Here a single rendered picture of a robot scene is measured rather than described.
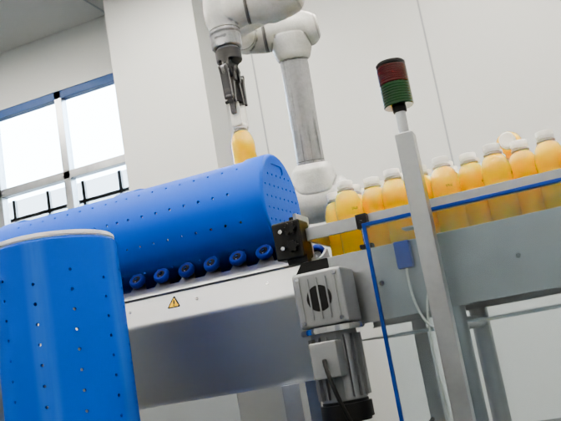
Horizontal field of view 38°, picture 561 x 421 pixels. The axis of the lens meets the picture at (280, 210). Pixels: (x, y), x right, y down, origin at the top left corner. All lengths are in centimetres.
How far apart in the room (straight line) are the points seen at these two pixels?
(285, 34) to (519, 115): 236
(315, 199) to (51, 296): 129
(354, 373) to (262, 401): 104
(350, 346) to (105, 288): 54
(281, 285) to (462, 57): 330
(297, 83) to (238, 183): 88
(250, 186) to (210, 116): 318
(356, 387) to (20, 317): 72
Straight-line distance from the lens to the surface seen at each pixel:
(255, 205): 204
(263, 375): 208
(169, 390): 220
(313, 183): 282
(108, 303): 181
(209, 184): 212
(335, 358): 168
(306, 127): 286
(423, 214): 166
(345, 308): 171
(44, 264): 178
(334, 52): 532
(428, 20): 522
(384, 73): 173
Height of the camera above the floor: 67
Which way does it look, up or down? 11 degrees up
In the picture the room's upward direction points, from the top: 10 degrees counter-clockwise
